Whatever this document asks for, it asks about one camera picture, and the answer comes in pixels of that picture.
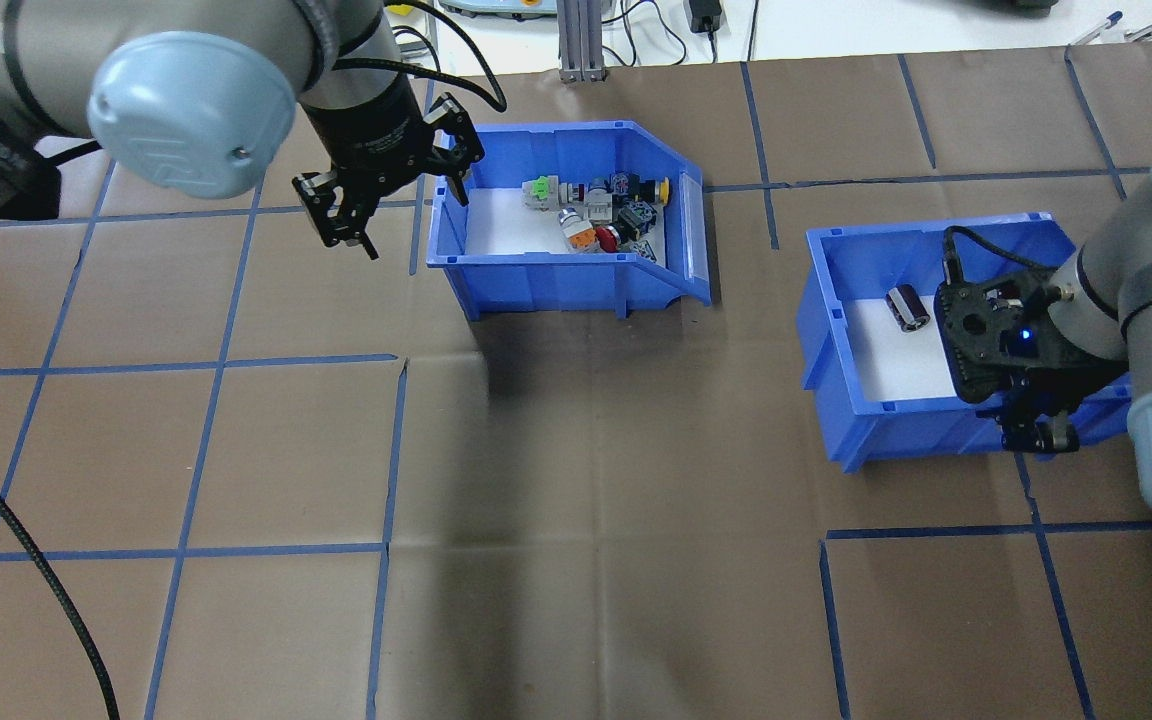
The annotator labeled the blue plastic capacitor bin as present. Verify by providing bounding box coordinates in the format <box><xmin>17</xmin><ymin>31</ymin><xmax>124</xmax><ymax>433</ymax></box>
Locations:
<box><xmin>798</xmin><ymin>212</ymin><xmax>1137</xmax><ymax>473</ymax></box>

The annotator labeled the blue plastic button bin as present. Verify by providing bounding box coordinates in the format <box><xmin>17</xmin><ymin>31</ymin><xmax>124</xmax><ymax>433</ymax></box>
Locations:
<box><xmin>426</xmin><ymin>120</ymin><xmax>712</xmax><ymax>323</ymax></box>

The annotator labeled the pile of push-button switches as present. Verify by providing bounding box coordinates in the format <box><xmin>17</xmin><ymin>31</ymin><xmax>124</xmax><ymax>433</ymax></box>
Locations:
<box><xmin>464</xmin><ymin>185</ymin><xmax>672</xmax><ymax>263</ymax></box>

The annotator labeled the white foam bin liner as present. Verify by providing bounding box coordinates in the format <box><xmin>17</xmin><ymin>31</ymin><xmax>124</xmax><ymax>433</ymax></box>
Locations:
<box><xmin>848</xmin><ymin>295</ymin><xmax>967</xmax><ymax>403</ymax></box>

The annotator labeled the black cylindrical capacitor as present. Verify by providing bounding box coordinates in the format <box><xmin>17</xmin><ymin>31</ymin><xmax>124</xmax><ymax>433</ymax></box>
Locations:
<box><xmin>884</xmin><ymin>285</ymin><xmax>929</xmax><ymax>331</ymax></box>

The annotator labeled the blue pen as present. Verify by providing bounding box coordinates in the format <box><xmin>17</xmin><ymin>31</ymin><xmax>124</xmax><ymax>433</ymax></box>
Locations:
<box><xmin>1071</xmin><ymin>10</ymin><xmax>1127</xmax><ymax>46</ymax></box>

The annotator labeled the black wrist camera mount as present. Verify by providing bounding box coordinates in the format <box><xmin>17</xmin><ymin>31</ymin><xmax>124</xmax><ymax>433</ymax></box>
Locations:
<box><xmin>934</xmin><ymin>275</ymin><xmax>1072</xmax><ymax>403</ymax></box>

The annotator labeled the orange silver head switch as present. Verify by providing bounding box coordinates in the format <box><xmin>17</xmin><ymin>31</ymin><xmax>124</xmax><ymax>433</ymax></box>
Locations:
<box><xmin>558</xmin><ymin>208</ymin><xmax>599</xmax><ymax>253</ymax></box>

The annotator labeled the silver head white switch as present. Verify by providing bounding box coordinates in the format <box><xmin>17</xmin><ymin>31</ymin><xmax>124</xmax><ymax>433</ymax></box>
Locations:
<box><xmin>576</xmin><ymin>178</ymin><xmax>619</xmax><ymax>223</ymax></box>

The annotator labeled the aluminium extrusion post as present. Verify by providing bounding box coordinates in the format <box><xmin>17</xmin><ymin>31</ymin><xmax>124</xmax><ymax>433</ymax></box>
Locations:
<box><xmin>556</xmin><ymin>0</ymin><xmax>609</xmax><ymax>84</ymax></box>

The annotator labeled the thin black camera cable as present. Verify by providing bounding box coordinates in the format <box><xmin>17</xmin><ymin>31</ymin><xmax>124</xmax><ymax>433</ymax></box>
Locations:
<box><xmin>941</xmin><ymin>225</ymin><xmax>1057</xmax><ymax>291</ymax></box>

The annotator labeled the yellow push button switch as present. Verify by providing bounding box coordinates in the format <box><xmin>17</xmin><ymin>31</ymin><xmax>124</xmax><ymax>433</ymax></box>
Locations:
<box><xmin>608</xmin><ymin>170</ymin><xmax>674</xmax><ymax>206</ymax></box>

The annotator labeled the black braided camera cable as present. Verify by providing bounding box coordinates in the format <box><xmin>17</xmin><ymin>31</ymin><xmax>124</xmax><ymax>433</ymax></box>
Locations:
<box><xmin>0</xmin><ymin>0</ymin><xmax>509</xmax><ymax>720</ymax></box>

